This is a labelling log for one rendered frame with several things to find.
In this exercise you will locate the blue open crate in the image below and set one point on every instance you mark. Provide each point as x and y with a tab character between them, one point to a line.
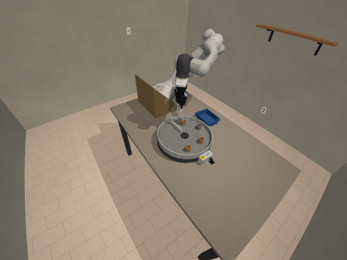
207	117

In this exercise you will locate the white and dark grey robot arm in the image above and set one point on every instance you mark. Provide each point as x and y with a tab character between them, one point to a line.
186	66

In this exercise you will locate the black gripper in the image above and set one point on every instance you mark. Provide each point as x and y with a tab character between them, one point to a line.
181	97

